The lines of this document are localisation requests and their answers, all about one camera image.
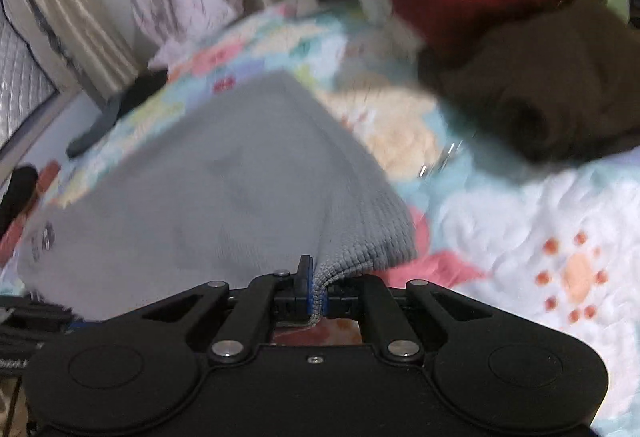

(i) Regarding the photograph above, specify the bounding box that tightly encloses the pink suitcase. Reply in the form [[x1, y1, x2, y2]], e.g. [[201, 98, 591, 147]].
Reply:
[[0, 159, 63, 263]]

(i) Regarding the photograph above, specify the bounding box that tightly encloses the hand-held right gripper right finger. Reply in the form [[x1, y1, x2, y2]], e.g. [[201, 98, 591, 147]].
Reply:
[[317, 274, 493, 363]]

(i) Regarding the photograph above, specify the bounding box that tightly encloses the beige curtain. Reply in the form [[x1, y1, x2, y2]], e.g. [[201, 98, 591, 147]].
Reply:
[[0, 0, 141, 102]]

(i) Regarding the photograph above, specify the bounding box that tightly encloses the grey knit sweater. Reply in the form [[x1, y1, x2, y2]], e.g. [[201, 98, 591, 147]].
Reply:
[[15, 69, 418, 325]]

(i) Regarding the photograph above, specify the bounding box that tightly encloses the red garment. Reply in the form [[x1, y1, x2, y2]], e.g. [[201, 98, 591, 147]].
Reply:
[[390, 0, 583, 62]]

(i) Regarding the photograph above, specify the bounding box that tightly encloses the black folded clothing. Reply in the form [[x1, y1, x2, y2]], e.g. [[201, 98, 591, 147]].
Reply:
[[0, 166, 40, 238]]

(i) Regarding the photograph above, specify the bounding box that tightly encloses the floral quilt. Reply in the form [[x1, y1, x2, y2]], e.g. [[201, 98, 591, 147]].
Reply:
[[0, 2, 640, 437]]

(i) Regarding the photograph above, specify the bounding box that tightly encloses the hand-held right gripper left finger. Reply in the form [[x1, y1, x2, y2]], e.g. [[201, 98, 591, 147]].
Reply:
[[115, 254, 317, 365]]

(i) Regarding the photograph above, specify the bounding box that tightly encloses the silver quilted window cover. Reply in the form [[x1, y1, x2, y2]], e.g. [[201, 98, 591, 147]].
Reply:
[[0, 22, 58, 152]]

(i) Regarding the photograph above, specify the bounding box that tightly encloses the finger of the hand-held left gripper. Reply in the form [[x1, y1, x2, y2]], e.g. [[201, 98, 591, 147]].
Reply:
[[0, 294, 86, 344]]

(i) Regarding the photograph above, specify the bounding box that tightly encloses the dark grey garment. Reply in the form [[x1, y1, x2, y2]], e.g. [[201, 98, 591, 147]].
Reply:
[[66, 104, 126, 158]]

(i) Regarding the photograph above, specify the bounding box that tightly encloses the black garment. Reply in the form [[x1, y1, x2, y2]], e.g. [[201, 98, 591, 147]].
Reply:
[[115, 69, 168, 115]]

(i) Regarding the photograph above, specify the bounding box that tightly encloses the brown garment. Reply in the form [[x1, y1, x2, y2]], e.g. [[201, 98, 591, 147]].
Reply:
[[420, 0, 640, 162]]

